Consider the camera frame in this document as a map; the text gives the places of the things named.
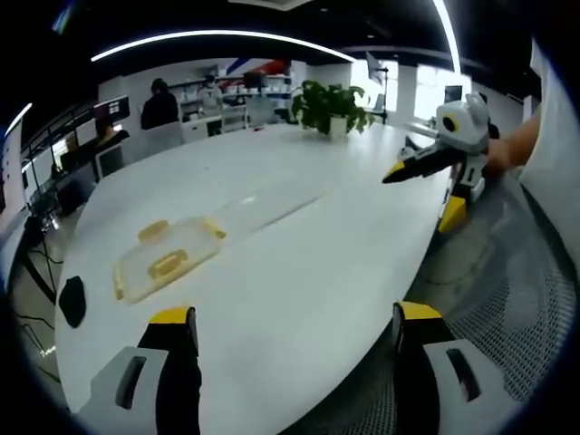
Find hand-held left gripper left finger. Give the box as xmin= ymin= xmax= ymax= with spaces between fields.
xmin=74 ymin=306 xmax=203 ymax=435

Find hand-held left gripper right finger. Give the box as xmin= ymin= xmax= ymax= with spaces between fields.
xmin=391 ymin=301 xmax=511 ymax=435

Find clear container lid yellow latches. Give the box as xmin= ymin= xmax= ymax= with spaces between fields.
xmin=111 ymin=216 xmax=228 ymax=305

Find clear plastic food container base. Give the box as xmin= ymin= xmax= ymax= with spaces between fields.
xmin=220 ymin=186 xmax=328 ymax=230

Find person's right hand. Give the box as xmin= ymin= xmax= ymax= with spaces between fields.
xmin=482 ymin=134 xmax=517 ymax=180

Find person's white shirt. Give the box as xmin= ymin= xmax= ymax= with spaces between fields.
xmin=518 ymin=38 xmax=580 ymax=221

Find grey mesh office chair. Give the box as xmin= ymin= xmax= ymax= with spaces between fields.
xmin=316 ymin=171 xmax=580 ymax=435

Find curved ceiling light strip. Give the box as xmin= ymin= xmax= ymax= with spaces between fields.
xmin=3 ymin=101 xmax=34 ymax=138
xmin=431 ymin=0 xmax=464 ymax=74
xmin=90 ymin=29 xmax=360 ymax=63

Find green potted plant white pot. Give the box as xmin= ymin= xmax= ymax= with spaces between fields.
xmin=290 ymin=79 xmax=378 ymax=140

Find black oval object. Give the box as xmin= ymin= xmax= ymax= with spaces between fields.
xmin=57 ymin=275 xmax=88 ymax=329

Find white storage shelves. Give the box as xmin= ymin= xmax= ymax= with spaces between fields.
xmin=179 ymin=72 xmax=295 ymax=133

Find black floor cables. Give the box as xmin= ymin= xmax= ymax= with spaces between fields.
xmin=15 ymin=217 xmax=63 ymax=362

